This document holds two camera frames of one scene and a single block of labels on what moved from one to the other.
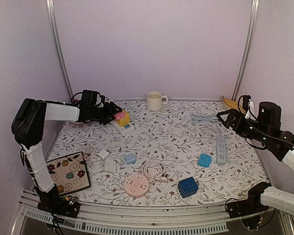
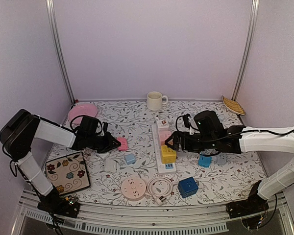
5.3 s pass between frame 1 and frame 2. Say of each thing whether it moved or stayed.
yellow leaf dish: stayed
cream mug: stayed
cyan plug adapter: stayed
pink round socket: moved
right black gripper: moved
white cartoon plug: moved
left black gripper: moved
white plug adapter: stayed
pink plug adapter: moved
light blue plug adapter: stayed
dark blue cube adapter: stayed
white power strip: moved
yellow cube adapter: moved
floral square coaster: stayed
